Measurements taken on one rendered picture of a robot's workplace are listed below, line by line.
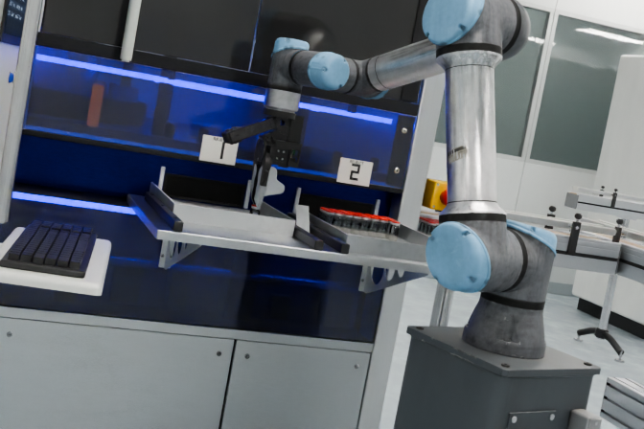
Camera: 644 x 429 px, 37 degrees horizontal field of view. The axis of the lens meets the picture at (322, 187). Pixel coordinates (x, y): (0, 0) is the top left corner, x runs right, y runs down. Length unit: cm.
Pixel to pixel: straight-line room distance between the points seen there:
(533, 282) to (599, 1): 651
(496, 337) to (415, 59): 58
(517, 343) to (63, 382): 107
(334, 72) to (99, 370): 89
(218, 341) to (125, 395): 25
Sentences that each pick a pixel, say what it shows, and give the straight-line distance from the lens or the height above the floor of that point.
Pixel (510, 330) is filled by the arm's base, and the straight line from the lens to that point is 176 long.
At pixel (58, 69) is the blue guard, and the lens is 220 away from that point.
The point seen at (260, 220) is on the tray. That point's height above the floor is 90.
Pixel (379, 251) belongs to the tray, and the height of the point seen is 89.
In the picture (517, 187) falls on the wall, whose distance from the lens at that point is 788.
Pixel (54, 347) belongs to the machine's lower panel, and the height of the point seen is 52.
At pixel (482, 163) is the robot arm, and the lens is 167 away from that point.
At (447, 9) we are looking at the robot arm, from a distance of 171.
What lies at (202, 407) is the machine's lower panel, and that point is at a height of 41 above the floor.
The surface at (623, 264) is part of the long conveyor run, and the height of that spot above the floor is 88.
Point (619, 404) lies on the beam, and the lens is 292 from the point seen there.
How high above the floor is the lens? 116
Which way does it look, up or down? 5 degrees down
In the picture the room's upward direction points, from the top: 10 degrees clockwise
